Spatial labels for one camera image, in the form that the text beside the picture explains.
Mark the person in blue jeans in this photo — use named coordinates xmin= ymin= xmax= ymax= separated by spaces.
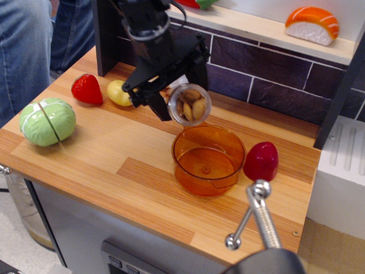
xmin=1 ymin=1 xmax=95 ymax=126

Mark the silver knob left edge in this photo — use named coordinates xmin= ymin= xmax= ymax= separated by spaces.
xmin=0 ymin=165 xmax=11 ymax=176

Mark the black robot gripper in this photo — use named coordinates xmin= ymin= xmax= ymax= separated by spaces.
xmin=122 ymin=19 xmax=210 ymax=122

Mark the dark red toy fruit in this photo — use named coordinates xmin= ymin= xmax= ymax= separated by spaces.
xmin=243 ymin=142 xmax=279 ymax=182

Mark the clear almond jar red label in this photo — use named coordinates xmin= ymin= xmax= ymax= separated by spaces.
xmin=164 ymin=83 xmax=212 ymax=127

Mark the toy salmon sushi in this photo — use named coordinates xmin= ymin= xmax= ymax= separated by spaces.
xmin=285 ymin=6 xmax=340 ymax=46

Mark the white ridged sink unit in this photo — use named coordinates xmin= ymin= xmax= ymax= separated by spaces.
xmin=307 ymin=116 xmax=364 ymax=239

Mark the red toy strawberry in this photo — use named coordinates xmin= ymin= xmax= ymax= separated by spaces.
xmin=71 ymin=74 xmax=103 ymax=104

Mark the grey oven control panel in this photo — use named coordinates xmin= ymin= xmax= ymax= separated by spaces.
xmin=100 ymin=240 xmax=169 ymax=274

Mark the green toy cabbage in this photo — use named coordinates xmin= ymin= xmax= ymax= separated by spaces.
xmin=19 ymin=98 xmax=76 ymax=147

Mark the wooden wall shelf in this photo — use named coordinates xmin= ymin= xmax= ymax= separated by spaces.
xmin=183 ymin=6 xmax=358 ymax=65

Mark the yellow toy potato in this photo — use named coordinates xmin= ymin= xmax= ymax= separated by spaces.
xmin=107 ymin=80 xmax=132 ymax=107

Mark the dark grey left shelf post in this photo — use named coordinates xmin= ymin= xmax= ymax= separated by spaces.
xmin=91 ymin=0 xmax=137 ymax=76

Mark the dark grey shelf post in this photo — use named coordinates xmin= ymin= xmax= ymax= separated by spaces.
xmin=314 ymin=26 xmax=364 ymax=150
xmin=91 ymin=0 xmax=137 ymax=76

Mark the red toy chili pepper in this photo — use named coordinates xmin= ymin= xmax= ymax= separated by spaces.
xmin=176 ymin=0 xmax=218 ymax=10

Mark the orange transparent plastic pot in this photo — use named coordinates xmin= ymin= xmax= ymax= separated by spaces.
xmin=172 ymin=124 xmax=246 ymax=196

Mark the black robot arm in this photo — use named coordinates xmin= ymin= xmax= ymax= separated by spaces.
xmin=111 ymin=1 xmax=210 ymax=121

